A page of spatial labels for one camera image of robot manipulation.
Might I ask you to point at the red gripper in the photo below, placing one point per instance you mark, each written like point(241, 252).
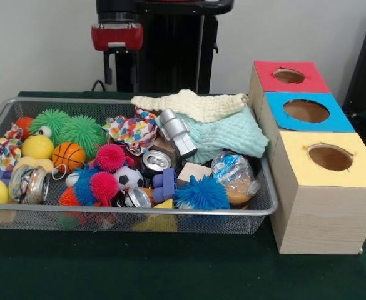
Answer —
point(117, 36)

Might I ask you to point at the white cloth with colourful dots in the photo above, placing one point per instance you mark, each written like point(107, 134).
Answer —
point(129, 131)

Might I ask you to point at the cream waffle cloth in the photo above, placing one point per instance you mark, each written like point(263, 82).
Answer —
point(201, 104)

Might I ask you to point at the mint green waffle cloth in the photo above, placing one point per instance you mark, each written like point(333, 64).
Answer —
point(229, 134)

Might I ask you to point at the wooden box with three holes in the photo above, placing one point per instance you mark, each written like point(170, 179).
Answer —
point(326, 218)

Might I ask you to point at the silver toy robot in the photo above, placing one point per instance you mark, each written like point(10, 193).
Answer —
point(176, 131)

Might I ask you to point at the small orange basketball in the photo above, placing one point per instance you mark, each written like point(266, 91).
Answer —
point(68, 157)

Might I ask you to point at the yellow smooth ball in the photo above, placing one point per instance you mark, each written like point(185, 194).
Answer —
point(37, 147)

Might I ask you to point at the crushed clear plastic bottle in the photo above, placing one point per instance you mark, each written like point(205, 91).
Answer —
point(229, 168)

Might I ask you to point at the blue spiky rubber ball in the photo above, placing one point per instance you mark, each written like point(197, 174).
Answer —
point(203, 193)

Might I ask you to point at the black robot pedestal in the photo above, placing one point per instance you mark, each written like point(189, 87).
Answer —
point(176, 47)

